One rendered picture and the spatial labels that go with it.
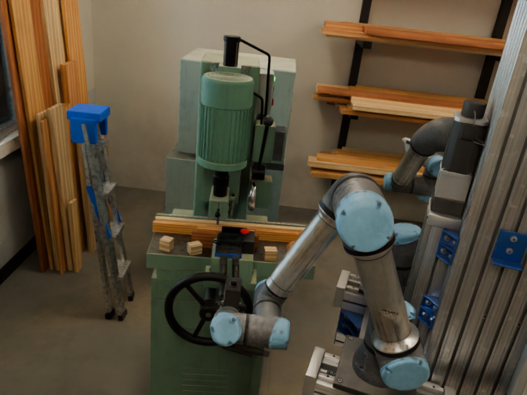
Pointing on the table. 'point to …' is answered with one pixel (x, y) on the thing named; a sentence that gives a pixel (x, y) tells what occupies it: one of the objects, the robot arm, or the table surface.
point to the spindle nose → (221, 180)
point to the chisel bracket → (219, 204)
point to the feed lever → (262, 152)
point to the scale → (234, 219)
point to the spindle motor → (225, 121)
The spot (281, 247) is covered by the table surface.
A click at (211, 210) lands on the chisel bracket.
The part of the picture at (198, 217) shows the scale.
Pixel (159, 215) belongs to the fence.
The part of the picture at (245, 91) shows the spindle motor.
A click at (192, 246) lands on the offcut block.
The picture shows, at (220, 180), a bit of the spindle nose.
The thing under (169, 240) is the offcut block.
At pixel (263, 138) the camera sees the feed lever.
